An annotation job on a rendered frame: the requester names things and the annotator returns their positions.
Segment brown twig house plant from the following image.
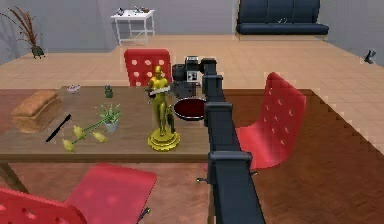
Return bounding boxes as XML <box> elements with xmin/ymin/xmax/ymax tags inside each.
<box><xmin>0</xmin><ymin>6</ymin><xmax>46</xmax><ymax>60</ymax></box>

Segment small green potted plant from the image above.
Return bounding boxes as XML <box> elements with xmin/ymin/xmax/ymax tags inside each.
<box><xmin>98</xmin><ymin>103</ymin><xmax>123</xmax><ymax>134</ymax></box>

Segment small dark green object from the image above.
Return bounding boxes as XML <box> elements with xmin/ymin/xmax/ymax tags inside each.
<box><xmin>104</xmin><ymin>84</ymin><xmax>115</xmax><ymax>100</ymax></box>

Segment yellow flowers with green stem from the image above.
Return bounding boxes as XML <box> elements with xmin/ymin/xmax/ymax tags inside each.
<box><xmin>61</xmin><ymin>114</ymin><xmax>114</xmax><ymax>154</ymax></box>

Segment dark blue sofa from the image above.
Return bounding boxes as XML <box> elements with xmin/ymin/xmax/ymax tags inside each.
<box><xmin>235</xmin><ymin>0</ymin><xmax>331</xmax><ymax>37</ymax></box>

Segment brown wooden table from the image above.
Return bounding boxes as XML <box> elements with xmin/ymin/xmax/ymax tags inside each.
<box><xmin>0</xmin><ymin>85</ymin><xmax>214</xmax><ymax>195</ymax></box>

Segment small pale bowl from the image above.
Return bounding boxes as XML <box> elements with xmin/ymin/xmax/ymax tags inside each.
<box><xmin>66</xmin><ymin>84</ymin><xmax>82</xmax><ymax>95</ymax></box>

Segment white side table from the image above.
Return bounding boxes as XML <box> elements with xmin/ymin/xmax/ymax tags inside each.
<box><xmin>110</xmin><ymin>9</ymin><xmax>157</xmax><ymax>47</ymax></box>

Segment brown bread loaf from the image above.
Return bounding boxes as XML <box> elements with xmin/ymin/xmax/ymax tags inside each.
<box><xmin>11</xmin><ymin>89</ymin><xmax>65</xmax><ymax>134</ymax></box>

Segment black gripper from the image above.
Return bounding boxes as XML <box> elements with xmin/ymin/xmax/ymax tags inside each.
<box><xmin>147</xmin><ymin>63</ymin><xmax>202</xmax><ymax>100</ymax></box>

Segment golden statue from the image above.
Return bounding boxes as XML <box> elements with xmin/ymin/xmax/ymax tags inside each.
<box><xmin>144</xmin><ymin>65</ymin><xmax>182</xmax><ymax>153</ymax></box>

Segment black knife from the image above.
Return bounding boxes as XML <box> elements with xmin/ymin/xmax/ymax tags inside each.
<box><xmin>45</xmin><ymin>113</ymin><xmax>73</xmax><ymax>144</ymax></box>

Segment small grey object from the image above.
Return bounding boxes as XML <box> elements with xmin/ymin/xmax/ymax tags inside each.
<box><xmin>363</xmin><ymin>48</ymin><xmax>378</xmax><ymax>65</ymax></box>

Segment dark red bowl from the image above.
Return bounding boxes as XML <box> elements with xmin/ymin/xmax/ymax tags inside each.
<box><xmin>173</xmin><ymin>97</ymin><xmax>209</xmax><ymax>122</ymax></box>

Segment red chair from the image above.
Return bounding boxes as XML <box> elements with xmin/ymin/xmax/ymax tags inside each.
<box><xmin>123</xmin><ymin>48</ymin><xmax>173</xmax><ymax>88</ymax></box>
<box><xmin>234</xmin><ymin>71</ymin><xmax>307</xmax><ymax>171</ymax></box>
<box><xmin>0</xmin><ymin>162</ymin><xmax>158</xmax><ymax>224</ymax></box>

